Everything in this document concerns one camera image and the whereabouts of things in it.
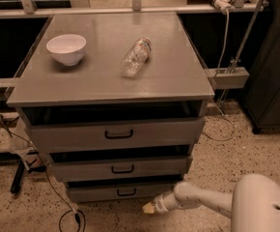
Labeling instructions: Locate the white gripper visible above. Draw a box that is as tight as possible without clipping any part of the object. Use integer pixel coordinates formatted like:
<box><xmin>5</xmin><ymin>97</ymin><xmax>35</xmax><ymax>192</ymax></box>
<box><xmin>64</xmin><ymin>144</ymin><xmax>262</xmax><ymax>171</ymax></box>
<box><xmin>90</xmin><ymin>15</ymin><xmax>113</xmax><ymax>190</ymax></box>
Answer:
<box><xmin>143</xmin><ymin>191</ymin><xmax>179</xmax><ymax>215</ymax></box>

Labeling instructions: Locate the grey bottom drawer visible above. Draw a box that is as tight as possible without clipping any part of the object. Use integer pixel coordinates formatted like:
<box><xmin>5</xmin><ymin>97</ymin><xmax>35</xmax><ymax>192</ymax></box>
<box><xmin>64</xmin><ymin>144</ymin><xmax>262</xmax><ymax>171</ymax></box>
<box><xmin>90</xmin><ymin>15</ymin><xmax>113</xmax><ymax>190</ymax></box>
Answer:
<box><xmin>67</xmin><ymin>175</ymin><xmax>182</xmax><ymax>203</ymax></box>

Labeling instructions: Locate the grey drawer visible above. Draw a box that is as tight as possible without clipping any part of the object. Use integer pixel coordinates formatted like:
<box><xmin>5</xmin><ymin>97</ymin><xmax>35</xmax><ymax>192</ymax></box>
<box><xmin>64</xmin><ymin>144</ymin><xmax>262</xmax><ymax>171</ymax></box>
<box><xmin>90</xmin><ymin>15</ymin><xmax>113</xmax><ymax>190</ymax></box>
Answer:
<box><xmin>67</xmin><ymin>175</ymin><xmax>182</xmax><ymax>203</ymax></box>
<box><xmin>24</xmin><ymin>101</ymin><xmax>204</xmax><ymax>153</ymax></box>
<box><xmin>50</xmin><ymin>145</ymin><xmax>192</xmax><ymax>182</ymax></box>

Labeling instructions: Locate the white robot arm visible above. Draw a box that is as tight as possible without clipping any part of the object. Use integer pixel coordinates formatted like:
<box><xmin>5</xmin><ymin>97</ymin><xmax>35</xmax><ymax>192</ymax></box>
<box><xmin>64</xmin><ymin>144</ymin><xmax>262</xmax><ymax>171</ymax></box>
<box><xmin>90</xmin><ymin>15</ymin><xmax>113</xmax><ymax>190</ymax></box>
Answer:
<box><xmin>143</xmin><ymin>174</ymin><xmax>280</xmax><ymax>232</ymax></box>

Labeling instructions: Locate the grey middle drawer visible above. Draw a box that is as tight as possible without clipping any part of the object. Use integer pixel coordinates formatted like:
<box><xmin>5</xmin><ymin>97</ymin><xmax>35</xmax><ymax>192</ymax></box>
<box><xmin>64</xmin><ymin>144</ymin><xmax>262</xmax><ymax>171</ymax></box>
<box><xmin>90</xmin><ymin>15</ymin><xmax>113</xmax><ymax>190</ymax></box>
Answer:
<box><xmin>50</xmin><ymin>145</ymin><xmax>192</xmax><ymax>182</ymax></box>

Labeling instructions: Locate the grey drawer cabinet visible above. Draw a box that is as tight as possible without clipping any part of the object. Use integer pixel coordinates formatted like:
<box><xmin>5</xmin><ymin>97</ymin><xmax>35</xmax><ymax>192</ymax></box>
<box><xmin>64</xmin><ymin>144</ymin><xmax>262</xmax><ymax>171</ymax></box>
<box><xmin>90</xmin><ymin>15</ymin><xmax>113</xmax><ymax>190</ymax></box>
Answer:
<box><xmin>6</xmin><ymin>12</ymin><xmax>215</xmax><ymax>204</ymax></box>

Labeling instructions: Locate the grey top drawer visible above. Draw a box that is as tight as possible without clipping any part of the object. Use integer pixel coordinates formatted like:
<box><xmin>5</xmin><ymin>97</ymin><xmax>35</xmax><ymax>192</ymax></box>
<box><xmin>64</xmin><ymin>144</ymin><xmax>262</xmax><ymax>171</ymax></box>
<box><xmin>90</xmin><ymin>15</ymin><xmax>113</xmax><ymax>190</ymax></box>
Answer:
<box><xmin>24</xmin><ymin>101</ymin><xmax>204</xmax><ymax>153</ymax></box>

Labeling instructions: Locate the black floor stand foot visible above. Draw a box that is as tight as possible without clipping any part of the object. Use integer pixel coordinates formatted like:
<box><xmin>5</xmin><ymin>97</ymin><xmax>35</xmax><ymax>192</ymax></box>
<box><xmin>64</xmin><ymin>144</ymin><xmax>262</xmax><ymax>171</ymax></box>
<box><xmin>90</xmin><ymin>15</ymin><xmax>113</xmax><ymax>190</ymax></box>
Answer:
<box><xmin>10</xmin><ymin>161</ymin><xmax>46</xmax><ymax>194</ymax></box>

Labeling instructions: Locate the clear plastic bottle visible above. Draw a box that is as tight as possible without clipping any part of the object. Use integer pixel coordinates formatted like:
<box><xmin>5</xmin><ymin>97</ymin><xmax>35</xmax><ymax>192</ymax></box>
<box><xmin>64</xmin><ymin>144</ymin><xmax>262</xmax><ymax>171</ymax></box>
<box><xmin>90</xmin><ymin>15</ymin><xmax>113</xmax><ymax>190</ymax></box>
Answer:
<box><xmin>121</xmin><ymin>37</ymin><xmax>152</xmax><ymax>77</ymax></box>

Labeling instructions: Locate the white ceramic bowl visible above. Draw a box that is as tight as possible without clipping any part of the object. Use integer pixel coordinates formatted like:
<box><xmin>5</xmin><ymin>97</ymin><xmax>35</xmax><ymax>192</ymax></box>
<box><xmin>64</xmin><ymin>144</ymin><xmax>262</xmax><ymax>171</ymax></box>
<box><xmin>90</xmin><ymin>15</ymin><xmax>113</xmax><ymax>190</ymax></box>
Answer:
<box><xmin>46</xmin><ymin>34</ymin><xmax>86</xmax><ymax>66</ymax></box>

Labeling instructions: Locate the metal diagonal rod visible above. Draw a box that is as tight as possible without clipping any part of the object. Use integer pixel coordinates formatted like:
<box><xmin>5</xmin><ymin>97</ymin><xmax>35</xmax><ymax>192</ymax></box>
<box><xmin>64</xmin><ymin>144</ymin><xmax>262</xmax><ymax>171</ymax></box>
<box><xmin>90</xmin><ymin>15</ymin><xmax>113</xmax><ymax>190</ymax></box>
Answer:
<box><xmin>217</xmin><ymin>0</ymin><xmax>264</xmax><ymax>108</ymax></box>

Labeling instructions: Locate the black floor cable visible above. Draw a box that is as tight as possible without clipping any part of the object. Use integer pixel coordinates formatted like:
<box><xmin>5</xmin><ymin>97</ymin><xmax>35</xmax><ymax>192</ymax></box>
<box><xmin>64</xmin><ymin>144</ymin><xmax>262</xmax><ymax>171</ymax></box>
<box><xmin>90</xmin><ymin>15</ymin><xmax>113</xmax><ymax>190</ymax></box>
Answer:
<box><xmin>0</xmin><ymin>94</ymin><xmax>87</xmax><ymax>232</ymax></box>

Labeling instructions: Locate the white power cable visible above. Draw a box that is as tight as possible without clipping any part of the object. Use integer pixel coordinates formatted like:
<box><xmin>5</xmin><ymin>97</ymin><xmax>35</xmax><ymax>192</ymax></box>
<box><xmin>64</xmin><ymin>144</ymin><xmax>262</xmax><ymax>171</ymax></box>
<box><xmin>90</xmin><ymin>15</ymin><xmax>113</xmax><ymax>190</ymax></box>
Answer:
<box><xmin>201</xmin><ymin>9</ymin><xmax>238</xmax><ymax>143</ymax></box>

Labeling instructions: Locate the grey metal side bracket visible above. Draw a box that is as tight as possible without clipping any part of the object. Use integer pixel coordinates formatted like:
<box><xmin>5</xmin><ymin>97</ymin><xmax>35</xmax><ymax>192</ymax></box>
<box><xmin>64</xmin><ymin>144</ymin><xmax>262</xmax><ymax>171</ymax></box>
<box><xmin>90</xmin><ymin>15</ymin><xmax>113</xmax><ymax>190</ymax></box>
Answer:
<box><xmin>205</xmin><ymin>68</ymin><xmax>249</xmax><ymax>90</ymax></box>

